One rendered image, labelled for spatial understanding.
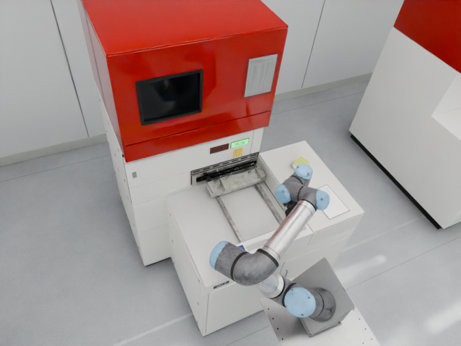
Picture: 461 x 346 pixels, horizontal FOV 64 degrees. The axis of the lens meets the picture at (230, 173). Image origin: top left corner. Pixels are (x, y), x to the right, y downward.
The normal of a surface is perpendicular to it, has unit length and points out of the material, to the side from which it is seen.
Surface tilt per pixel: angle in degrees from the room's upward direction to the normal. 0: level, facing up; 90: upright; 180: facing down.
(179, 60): 90
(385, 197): 0
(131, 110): 90
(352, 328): 0
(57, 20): 90
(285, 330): 0
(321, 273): 46
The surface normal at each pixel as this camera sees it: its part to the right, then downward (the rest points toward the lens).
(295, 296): -0.51, -0.27
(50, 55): 0.42, 0.70
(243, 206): 0.08, -0.66
